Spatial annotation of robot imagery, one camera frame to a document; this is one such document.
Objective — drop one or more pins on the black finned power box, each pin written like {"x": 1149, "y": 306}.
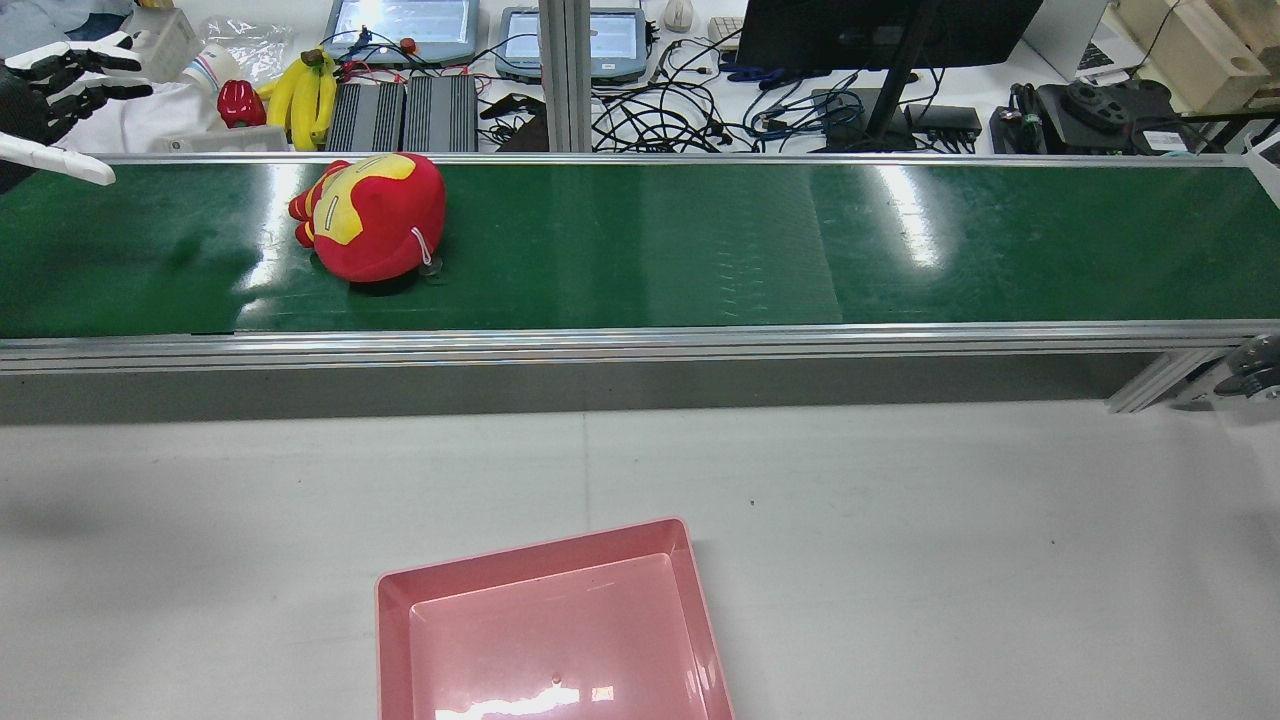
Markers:
{"x": 440, "y": 115}
{"x": 365, "y": 118}

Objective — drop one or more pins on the white cloth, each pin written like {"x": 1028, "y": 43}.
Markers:
{"x": 170, "y": 120}

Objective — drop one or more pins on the white computer mouse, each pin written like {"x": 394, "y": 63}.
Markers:
{"x": 678, "y": 14}

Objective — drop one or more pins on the red toy fruit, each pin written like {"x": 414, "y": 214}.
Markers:
{"x": 240, "y": 103}

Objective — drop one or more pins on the aluminium profile post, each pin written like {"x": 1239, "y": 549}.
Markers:
{"x": 565, "y": 70}

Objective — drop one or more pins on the red yellow plush toy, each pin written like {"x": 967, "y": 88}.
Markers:
{"x": 380, "y": 220}

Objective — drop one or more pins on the black hub box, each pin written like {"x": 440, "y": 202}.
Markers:
{"x": 945, "y": 120}

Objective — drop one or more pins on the silver laptop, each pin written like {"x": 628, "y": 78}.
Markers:
{"x": 1080, "y": 40}

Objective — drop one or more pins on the wooden box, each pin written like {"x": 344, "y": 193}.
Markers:
{"x": 1190, "y": 50}

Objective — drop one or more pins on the black handheld device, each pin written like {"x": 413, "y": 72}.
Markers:
{"x": 515, "y": 125}

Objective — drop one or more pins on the yellow banana bunch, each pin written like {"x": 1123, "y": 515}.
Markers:
{"x": 300, "y": 100}

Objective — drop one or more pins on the black controller device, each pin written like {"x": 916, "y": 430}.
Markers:
{"x": 1090, "y": 115}

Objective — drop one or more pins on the black computer monitor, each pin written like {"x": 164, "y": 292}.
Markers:
{"x": 850, "y": 30}

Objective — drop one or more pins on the green conveyor belt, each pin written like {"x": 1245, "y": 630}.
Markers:
{"x": 700, "y": 250}

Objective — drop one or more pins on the flat grey box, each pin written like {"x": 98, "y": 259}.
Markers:
{"x": 220, "y": 140}

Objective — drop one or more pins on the striped paper cup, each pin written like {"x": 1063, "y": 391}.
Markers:
{"x": 210, "y": 68}

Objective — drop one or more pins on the beige keypad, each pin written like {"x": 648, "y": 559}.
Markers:
{"x": 725, "y": 32}

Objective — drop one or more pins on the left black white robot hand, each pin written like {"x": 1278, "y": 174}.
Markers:
{"x": 25, "y": 105}

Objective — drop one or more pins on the pink plastic basket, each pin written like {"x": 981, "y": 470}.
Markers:
{"x": 560, "y": 630}

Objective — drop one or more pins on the grey caster wheel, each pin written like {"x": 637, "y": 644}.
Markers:
{"x": 1255, "y": 368}

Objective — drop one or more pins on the clear plastic bag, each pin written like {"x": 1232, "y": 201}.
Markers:
{"x": 250, "y": 40}

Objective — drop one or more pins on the grey teach pendant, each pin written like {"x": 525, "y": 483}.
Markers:
{"x": 400, "y": 25}
{"x": 615, "y": 45}

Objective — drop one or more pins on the blue cloth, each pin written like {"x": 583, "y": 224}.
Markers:
{"x": 40, "y": 25}

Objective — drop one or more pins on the clear plastic box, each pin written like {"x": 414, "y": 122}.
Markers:
{"x": 165, "y": 40}

